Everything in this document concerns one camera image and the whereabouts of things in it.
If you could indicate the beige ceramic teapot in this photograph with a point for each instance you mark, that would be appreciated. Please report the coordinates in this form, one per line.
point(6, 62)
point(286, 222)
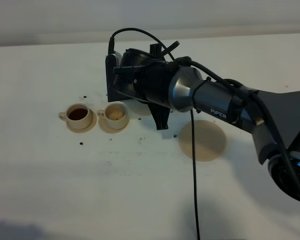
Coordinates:
point(137, 108)

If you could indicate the beige teacup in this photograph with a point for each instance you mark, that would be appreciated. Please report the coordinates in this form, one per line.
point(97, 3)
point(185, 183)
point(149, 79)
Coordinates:
point(113, 112)
point(75, 112)

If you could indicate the left beige teacup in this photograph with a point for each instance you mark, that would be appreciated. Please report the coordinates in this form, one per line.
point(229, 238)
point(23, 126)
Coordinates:
point(75, 112)

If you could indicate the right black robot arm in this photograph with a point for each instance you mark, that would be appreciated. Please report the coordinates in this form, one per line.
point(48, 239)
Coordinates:
point(182, 85)

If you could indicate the beige teapot saucer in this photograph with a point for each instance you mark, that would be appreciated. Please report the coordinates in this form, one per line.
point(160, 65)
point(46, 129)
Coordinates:
point(209, 140)

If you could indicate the left teacup saucer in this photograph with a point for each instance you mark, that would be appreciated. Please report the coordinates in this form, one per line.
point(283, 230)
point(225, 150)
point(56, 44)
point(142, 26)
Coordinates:
point(82, 125)

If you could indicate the teacup saucer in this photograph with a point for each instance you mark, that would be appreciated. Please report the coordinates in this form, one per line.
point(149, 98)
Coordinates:
point(82, 125)
point(103, 125)

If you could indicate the right teacup saucer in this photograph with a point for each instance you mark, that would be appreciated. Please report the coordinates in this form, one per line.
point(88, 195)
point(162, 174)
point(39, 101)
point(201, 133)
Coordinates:
point(103, 125)

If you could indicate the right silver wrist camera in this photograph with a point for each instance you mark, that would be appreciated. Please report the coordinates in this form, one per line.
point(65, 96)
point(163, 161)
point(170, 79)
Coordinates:
point(111, 61)

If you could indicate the right beige teacup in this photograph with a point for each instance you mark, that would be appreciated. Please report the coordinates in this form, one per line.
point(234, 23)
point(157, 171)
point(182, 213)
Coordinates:
point(113, 112)

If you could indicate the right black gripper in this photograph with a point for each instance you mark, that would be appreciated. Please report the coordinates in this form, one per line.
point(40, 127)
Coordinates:
point(146, 77)

